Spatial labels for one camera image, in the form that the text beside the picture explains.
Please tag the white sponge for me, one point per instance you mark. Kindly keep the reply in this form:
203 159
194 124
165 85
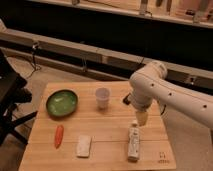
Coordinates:
83 146

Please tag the green ceramic bowl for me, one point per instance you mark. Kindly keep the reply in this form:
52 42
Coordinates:
62 103

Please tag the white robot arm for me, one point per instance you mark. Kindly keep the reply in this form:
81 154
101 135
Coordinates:
148 83

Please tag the black chair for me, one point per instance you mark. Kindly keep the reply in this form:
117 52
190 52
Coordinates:
12 92

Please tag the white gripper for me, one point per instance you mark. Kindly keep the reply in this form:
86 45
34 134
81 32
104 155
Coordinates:
141 114

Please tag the black rectangular block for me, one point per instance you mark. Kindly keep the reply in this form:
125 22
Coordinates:
126 99

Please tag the wooden folding table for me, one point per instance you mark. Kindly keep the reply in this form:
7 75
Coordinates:
108 129

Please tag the orange carrot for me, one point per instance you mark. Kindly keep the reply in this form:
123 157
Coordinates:
58 136

